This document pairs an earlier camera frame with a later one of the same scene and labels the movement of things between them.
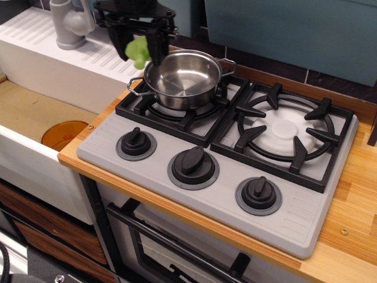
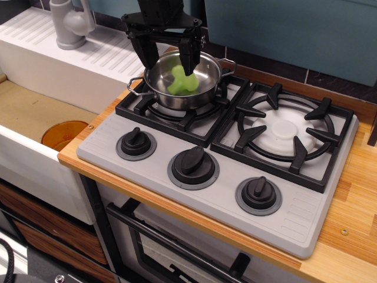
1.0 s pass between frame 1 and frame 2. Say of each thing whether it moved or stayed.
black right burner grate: stayed
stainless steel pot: stayed
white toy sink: stayed
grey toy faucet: stayed
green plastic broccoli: moved
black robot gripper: moved
